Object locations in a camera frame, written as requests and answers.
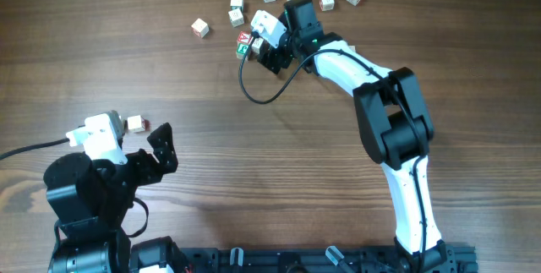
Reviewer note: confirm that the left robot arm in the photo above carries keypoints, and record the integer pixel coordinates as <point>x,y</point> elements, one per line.
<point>92,196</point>

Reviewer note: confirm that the red letter wooden block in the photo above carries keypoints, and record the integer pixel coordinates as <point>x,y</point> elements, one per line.
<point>244,38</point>

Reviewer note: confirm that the wooden block blue side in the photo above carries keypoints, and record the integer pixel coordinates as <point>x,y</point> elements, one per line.
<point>257,44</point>

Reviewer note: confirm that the wooden block blue edge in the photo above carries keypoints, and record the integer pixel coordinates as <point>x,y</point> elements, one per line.
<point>237,4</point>

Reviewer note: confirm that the wooden block red side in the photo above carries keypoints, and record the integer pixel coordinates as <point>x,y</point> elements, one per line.
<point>327,5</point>

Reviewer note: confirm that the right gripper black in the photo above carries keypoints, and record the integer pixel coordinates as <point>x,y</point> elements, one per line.
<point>271,57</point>

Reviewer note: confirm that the green letter wooden block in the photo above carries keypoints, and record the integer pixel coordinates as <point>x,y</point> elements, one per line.
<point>243,51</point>

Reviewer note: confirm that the wooden block red underside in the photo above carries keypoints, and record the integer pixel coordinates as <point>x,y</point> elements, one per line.
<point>200,28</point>

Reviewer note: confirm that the plain wooden block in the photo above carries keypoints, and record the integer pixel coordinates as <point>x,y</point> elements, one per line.
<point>136,124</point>
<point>236,17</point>

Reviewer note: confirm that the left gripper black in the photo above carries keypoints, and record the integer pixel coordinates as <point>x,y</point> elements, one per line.
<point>163,153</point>

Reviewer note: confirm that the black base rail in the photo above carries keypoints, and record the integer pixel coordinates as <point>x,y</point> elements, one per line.
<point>451,259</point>

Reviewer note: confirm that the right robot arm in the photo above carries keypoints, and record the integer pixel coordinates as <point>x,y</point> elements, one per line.
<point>394,123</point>

